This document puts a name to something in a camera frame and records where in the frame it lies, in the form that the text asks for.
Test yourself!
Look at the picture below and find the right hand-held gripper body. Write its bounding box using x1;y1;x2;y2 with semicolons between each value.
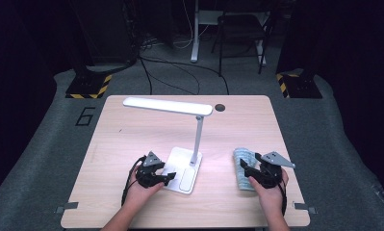
250;151;296;190

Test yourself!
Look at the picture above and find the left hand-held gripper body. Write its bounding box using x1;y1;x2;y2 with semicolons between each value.
135;151;164;189

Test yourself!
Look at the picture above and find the light blue cleaning cloth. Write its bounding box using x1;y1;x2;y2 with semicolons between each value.
233;147;260;193

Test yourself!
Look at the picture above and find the white desk lamp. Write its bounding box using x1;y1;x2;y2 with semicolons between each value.
122;96;214;195

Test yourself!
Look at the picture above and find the person's left hand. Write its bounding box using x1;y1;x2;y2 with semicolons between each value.
123;167;165;210

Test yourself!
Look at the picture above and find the person's right hand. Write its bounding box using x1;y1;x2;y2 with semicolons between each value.
247;169;290;213

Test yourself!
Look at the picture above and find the black yellow striped stand base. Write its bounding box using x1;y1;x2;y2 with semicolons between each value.
64;73;113;100
275;72;323;99

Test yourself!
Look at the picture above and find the black chair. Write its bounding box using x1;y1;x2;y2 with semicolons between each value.
211;13;270;77

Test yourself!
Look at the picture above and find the dark cabinet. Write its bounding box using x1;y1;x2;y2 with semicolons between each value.
71;0;140;66

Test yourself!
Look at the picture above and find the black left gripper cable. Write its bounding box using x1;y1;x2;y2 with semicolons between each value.
121;155;147;207

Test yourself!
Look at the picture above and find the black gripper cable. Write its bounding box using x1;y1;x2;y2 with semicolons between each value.
121;155;147;207
276;179;289;217

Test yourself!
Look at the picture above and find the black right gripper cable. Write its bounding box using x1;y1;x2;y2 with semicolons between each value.
276;179;289;217

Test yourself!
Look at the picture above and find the grey metal table bracket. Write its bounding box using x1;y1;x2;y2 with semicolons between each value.
292;201;318;215
54;201;79;215

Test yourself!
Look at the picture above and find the black floor cable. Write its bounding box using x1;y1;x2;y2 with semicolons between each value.
138;56;154;96
140;57;231;96

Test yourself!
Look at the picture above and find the white desk frame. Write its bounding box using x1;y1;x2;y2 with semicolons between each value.
190;0;269;66

